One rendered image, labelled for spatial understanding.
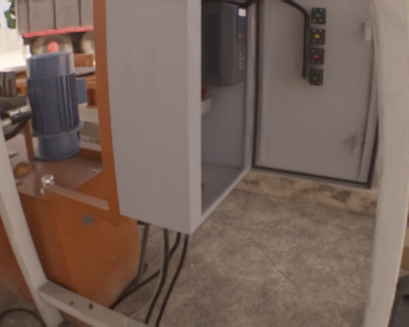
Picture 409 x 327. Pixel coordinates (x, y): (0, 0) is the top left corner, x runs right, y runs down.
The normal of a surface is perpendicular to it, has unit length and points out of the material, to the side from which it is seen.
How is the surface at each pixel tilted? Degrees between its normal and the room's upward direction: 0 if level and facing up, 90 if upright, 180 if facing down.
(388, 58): 93
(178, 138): 90
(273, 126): 90
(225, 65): 90
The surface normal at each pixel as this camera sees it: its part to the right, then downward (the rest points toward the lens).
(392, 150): -0.42, 0.39
